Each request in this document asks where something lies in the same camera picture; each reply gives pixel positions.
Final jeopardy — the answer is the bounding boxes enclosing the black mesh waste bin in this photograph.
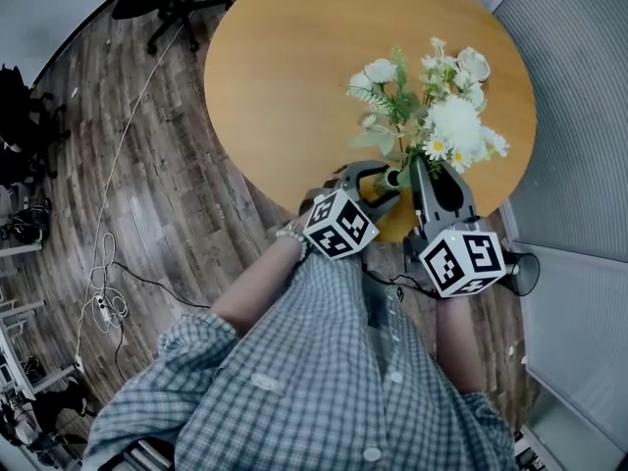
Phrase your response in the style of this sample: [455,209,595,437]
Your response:
[499,250,541,297]

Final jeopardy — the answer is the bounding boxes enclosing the pale green ribbed vase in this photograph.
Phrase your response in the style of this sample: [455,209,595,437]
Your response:
[375,164,413,198]

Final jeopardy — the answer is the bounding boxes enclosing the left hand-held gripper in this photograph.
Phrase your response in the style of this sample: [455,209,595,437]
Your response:
[302,160,401,262]

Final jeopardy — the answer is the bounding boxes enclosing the white flowers bunch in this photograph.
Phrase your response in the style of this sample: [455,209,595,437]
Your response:
[342,36,511,176]

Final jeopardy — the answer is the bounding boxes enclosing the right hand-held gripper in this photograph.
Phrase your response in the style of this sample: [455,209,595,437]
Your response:
[404,154,506,298]

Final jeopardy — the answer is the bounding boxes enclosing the person's checked shirt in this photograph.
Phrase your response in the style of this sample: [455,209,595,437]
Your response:
[82,252,516,471]

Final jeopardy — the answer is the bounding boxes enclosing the bead bracelet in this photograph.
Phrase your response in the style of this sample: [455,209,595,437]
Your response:
[275,223,309,262]

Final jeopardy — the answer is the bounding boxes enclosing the round wooden table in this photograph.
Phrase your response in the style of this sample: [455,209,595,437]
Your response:
[203,0,538,243]

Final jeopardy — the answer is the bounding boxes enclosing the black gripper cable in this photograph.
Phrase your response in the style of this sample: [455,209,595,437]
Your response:
[362,267,438,299]

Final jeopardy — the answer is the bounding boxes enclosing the person's right forearm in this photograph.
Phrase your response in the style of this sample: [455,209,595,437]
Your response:
[435,294,487,394]

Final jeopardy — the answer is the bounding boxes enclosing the person's grey trousers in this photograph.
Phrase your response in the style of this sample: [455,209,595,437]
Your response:
[362,272,393,328]

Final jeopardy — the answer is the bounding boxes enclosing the long white cable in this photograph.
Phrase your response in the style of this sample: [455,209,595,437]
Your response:
[73,17,197,372]

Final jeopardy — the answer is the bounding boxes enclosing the person's left forearm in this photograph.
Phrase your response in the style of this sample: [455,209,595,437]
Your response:
[209,235,303,336]

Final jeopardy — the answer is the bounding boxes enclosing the brown coconut shell bowl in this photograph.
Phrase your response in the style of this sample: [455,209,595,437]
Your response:
[455,46,492,85]

